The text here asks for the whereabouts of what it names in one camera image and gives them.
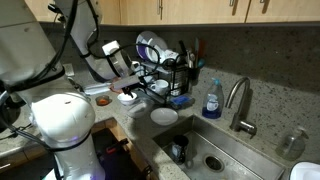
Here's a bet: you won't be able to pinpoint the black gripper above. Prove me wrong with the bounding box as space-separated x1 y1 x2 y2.
122 85 137 97

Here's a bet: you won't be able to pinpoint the white bowl with flower pattern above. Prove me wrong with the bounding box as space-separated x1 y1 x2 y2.
117 92 137 106

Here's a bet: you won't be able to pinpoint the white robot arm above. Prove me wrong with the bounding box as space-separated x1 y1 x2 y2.
0 0 139 180

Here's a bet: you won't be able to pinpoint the small orange dish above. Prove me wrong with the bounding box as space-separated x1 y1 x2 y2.
95 95 112 106

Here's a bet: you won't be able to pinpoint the black two-tier dish rack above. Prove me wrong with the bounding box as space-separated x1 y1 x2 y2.
136 60 189 104

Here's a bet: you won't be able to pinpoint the white plate upright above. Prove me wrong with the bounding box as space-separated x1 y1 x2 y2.
146 37 168 64

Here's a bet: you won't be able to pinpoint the large white plate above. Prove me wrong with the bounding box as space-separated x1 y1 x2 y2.
136 31 156 60

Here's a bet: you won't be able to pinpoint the white mug with red label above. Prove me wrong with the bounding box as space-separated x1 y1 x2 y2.
163 49 179 64

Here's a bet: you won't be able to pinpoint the blue sponge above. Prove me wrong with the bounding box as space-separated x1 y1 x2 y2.
170 95 195 109

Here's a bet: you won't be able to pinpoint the utensil holder with utensils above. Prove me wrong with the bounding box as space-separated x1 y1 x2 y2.
178 38 205 85

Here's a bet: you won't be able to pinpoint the black mug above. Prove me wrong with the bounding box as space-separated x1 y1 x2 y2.
171 135 189 164

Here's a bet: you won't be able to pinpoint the wooden upper cabinets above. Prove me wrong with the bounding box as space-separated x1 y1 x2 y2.
93 0 320 25

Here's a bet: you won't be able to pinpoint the blue dish soap bottle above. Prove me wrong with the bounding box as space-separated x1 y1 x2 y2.
202 78 224 119

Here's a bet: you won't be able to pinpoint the metal kitchen faucet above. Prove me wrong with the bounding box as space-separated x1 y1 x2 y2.
225 77 257 137

